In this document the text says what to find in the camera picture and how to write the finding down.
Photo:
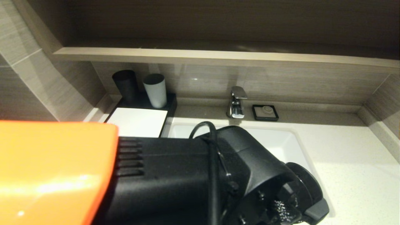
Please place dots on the grey plastic cup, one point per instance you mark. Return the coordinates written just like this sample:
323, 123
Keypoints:
155, 92

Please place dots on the black and orange left arm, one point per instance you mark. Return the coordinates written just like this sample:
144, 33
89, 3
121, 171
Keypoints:
172, 181

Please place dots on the black box with white top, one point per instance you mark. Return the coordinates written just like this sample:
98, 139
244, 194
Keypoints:
140, 122

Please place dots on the chrome faucet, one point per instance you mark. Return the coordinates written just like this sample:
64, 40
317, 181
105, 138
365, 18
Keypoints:
237, 103

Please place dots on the black square soap dish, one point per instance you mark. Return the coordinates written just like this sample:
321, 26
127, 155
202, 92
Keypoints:
256, 115

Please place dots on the round white soap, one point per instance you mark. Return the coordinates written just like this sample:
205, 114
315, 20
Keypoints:
266, 109

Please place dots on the black cup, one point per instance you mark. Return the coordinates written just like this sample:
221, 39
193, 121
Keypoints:
125, 82

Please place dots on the white ceramic sink basin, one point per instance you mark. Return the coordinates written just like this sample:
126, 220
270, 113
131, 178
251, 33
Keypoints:
281, 140

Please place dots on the wooden wall ledge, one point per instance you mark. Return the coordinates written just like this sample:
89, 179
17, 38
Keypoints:
218, 57

